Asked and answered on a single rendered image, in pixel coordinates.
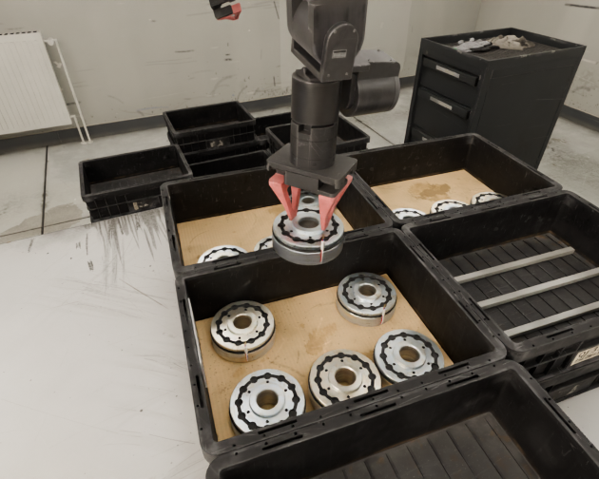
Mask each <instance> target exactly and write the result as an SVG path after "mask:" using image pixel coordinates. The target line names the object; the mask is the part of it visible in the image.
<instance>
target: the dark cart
mask: <svg viewBox="0 0 599 479"><path fill-rule="evenodd" d="M498 35H503V36H504V37H506V36H507V35H515V36H516V37H517V38H520V37H522V36H524V38H526V40H528V41H531V42H532V43H534V44H535V47H530V48H523V50H515V49H505V48H499V49H497V48H490V50H489V51H470V52H465V51H462V50H459V49H456V48H454V47H457V46H458V41H460V40H464V41H465V42H468V41H469V38H474V42H475V41H477V40H478V39H481V40H482V41H486V40H488V39H492V38H493V37H495V38H496V37H497V36H498ZM586 48H587V46H584V45H580V44H576V43H573V42H569V41H565V40H561V39H557V38H553V37H549V36H546V35H542V34H538V33H534V32H530V31H526V30H523V29H516V28H504V29H489V30H481V31H473V32H465V33H458V34H449V35H441V36H434V37H425V38H421V42H420V49H419V54H418V59H417V65H416V71H415V81H414V87H413V93H412V99H411V104H410V110H409V116H408V122H407V127H406V133H405V139H404V143H405V144H406V143H412V142H418V141H424V140H430V139H435V138H442V137H448V136H453V135H459V134H465V133H476V134H478V135H480V136H482V137H484V138H485V139H487V140H488V141H490V142H492V143H493V144H496V145H497V146H499V147H501V148H502V149H504V150H506V151H507V152H509V153H510V154H512V155H514V157H516V158H518V159H519V160H521V161H523V162H524V163H526V164H528V165H530V166H531V167H533V168H535V169H536V170H537V169H538V166H539V164H540V162H541V160H542V157H543V155H544V152H545V150H546V147H547V145H548V142H549V140H550V137H551V133H552V132H553V129H554V127H555V124H556V122H557V119H558V117H559V114H560V112H561V109H562V107H563V104H564V102H565V100H566V98H567V95H568V93H569V90H570V86H571V84H572V81H573V79H574V76H575V74H576V71H577V69H578V67H579V65H580V62H581V60H582V57H583V55H584V53H585V50H586Z"/></svg>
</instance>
